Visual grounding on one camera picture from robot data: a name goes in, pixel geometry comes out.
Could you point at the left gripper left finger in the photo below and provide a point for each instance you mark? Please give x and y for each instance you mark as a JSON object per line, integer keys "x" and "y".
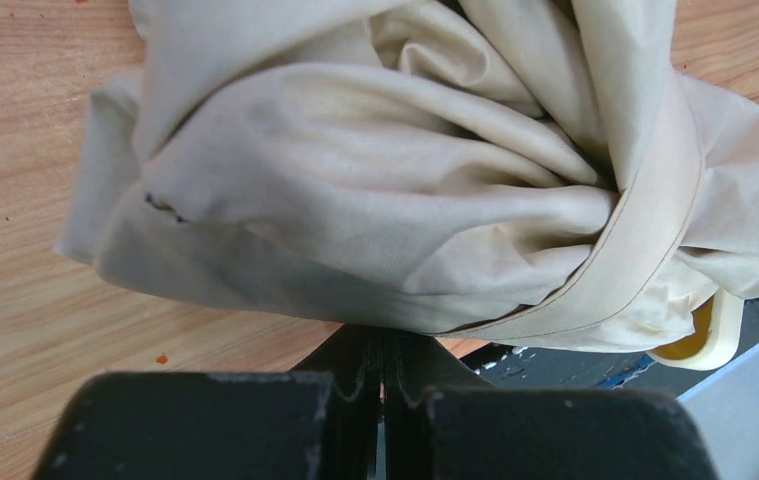
{"x": 317, "y": 420}

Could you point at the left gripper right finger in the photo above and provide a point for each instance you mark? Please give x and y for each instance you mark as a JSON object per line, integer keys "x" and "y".
{"x": 443, "y": 421}

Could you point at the beige folding umbrella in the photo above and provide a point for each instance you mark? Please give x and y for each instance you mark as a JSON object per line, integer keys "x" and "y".
{"x": 530, "y": 173}

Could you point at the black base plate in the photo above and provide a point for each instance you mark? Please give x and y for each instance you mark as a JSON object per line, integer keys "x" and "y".
{"x": 516, "y": 367}

